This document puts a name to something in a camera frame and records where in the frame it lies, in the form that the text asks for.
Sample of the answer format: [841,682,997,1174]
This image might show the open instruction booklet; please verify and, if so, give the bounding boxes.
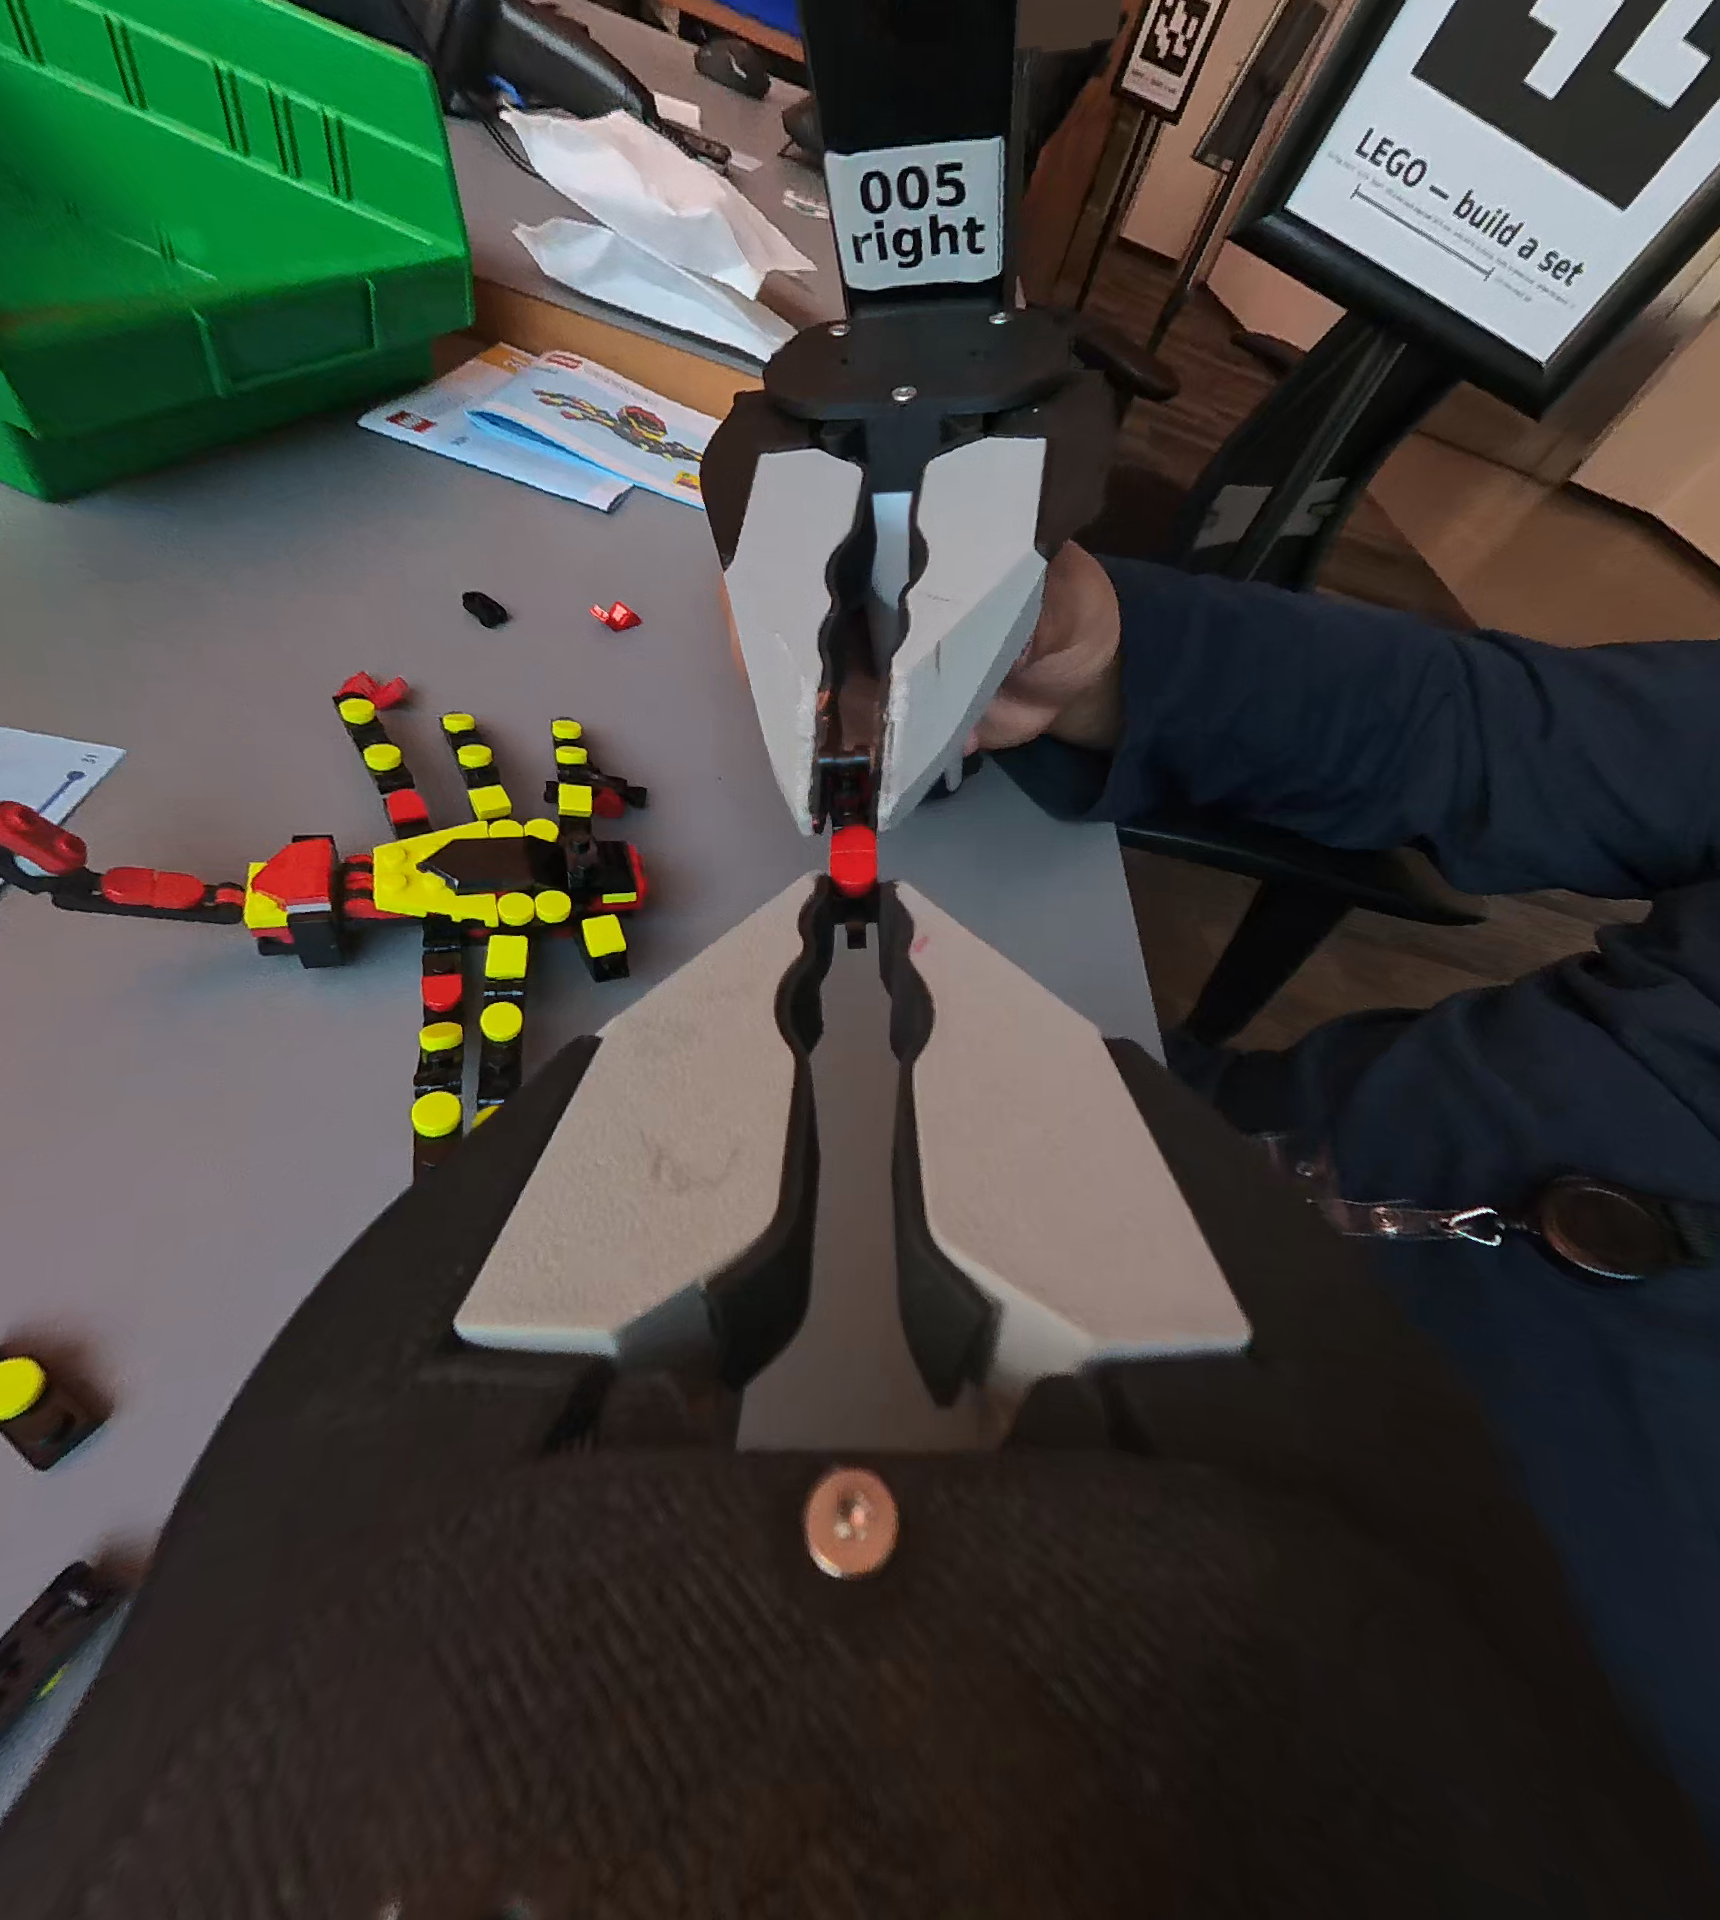
[0,704,128,974]

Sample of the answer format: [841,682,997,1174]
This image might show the person's right forearm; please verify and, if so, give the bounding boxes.
[1001,554,1720,907]

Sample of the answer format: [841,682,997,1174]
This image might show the black badge reel lanyard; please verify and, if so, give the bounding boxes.
[1302,1153,1720,1289]

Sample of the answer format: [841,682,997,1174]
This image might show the person's dark blue torso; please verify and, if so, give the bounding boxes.
[1174,871,1720,1920]

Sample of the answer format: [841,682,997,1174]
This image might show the white blue instruction booklet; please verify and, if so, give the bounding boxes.
[355,382,640,514]

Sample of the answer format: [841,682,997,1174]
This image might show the person's black office chair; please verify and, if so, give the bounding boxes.
[1117,816,1492,1053]

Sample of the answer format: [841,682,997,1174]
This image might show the black red lego limb piece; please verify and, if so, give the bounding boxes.
[812,751,886,962]

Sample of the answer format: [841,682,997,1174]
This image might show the green plastic bin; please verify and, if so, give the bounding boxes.
[0,0,477,505]

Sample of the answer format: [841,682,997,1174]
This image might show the black bag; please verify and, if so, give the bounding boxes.
[435,0,662,126]

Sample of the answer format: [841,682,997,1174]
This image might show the crumpled white paper bag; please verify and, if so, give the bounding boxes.
[499,105,818,303]
[512,217,802,365]

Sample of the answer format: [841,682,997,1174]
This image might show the yellow cornered instruction booklet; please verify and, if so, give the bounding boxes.
[476,343,706,498]

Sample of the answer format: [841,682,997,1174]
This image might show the black lego piece yellow tile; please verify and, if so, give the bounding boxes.
[0,1333,113,1474]

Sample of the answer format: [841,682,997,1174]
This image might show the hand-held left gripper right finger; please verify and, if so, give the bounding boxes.
[881,877,1251,1412]

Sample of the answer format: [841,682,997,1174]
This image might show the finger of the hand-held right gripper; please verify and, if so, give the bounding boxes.
[873,432,1055,836]
[716,446,870,841]

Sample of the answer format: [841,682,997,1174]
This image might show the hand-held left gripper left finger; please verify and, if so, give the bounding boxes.
[453,875,821,1404]

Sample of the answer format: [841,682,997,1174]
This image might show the small distant tag sign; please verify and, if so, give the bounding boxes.
[1111,0,1231,126]

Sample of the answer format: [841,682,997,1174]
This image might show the person's right hand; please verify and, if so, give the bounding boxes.
[972,546,1125,755]

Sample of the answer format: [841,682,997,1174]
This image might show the yellow red lego spider model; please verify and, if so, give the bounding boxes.
[0,670,650,1188]

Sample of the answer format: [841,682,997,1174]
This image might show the black slotted lego piece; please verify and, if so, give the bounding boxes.
[0,1560,130,1827]

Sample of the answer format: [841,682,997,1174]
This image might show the cardboard box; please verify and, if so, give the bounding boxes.
[1361,432,1720,650]

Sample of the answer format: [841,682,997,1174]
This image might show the large black framed tag sign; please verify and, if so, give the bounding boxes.
[1189,0,1720,603]

